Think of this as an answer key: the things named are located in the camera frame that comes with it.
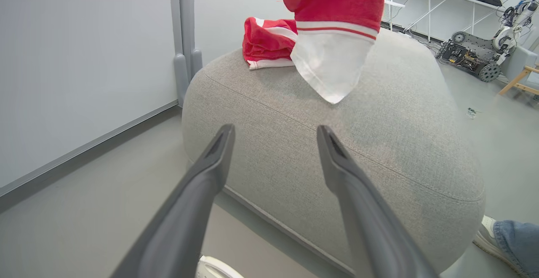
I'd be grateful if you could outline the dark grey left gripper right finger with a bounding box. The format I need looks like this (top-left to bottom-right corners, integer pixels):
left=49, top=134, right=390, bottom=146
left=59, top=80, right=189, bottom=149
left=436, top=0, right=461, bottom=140
left=317, top=125, right=439, bottom=278

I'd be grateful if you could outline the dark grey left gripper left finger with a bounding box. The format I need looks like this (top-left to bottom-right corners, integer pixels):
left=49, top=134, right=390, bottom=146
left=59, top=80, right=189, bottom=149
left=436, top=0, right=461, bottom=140
left=110, top=123, right=236, bottom=278

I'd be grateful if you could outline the red garment with white stripes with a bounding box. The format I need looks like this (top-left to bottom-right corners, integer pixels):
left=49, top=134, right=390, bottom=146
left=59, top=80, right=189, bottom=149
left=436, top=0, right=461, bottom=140
left=242, top=17, right=299, bottom=70

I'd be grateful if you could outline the red garment with white mesh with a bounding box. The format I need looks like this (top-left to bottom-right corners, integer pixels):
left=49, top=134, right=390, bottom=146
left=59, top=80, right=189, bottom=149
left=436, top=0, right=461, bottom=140
left=282, top=0, right=389, bottom=104

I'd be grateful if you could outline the wicker-rimmed white laundry basket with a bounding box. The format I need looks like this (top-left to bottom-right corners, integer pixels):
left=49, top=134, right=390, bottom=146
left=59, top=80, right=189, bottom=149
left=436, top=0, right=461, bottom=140
left=196, top=256, right=245, bottom=278

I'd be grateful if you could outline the grey fabric seat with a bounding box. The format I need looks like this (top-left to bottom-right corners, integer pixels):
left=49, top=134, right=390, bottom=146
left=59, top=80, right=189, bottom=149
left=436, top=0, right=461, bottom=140
left=181, top=27, right=486, bottom=278

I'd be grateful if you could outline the person's foot in jeans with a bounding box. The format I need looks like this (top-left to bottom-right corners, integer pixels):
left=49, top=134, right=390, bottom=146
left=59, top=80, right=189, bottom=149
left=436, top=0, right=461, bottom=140
left=472, top=215, right=532, bottom=277

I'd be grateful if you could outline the blue jeans leg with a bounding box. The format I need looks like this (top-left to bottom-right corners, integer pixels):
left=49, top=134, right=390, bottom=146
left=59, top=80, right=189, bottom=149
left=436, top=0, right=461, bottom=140
left=493, top=220, right=539, bottom=278

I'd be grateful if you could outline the wooden chair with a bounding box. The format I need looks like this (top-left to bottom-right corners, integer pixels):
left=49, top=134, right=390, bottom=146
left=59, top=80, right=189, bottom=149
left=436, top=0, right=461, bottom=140
left=498, top=46, right=539, bottom=98

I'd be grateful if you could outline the white partition panel grey frame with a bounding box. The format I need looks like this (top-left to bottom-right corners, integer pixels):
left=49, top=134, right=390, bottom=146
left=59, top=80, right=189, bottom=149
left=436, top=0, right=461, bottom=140
left=0, top=0, right=203, bottom=214

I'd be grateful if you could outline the white robot with cables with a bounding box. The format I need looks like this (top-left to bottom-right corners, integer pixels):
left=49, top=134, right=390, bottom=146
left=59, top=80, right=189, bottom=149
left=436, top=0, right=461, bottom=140
left=492, top=0, right=539, bottom=66

